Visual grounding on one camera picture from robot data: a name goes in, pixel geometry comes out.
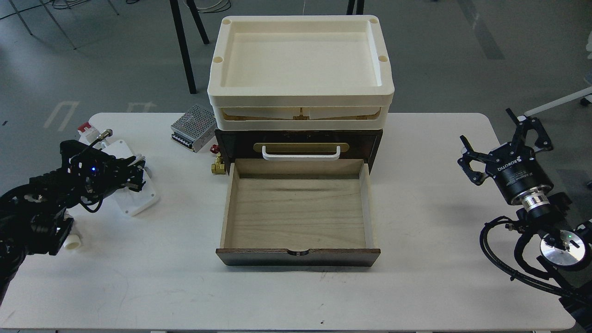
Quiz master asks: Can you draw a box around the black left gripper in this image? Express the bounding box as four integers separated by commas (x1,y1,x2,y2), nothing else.
69,153,146,199

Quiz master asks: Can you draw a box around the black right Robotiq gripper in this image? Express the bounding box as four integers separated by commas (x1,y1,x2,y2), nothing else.
457,108,555,206

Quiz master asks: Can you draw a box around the white charging cable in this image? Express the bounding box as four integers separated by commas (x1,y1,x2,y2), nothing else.
121,154,153,179

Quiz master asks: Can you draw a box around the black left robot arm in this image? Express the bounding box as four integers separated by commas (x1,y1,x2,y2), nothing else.
0,140,145,296

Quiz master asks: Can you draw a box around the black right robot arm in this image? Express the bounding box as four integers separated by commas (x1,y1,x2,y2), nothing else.
457,108,592,333

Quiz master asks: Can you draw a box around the dark wooden cabinet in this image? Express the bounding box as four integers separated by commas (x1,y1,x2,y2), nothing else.
215,129,383,173

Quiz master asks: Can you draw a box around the white red circuit breaker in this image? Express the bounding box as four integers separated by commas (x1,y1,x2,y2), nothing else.
77,122,102,145

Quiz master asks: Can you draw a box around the metal mesh power supply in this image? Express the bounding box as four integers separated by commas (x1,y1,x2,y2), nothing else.
171,104,216,153

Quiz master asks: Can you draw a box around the white chair base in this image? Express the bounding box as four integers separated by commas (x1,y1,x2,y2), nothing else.
524,73,592,117

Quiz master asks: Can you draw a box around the open wooden drawer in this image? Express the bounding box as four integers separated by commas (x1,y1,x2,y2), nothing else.
216,160,381,267

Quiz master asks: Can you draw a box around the cream plastic tray organizer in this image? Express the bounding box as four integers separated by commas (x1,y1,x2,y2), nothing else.
208,15,395,131

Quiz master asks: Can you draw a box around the brass valve red handle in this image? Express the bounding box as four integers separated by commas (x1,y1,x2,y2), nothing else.
210,144,227,175

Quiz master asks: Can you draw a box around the white drawer handle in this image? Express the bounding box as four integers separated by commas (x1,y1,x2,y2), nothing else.
262,145,341,161

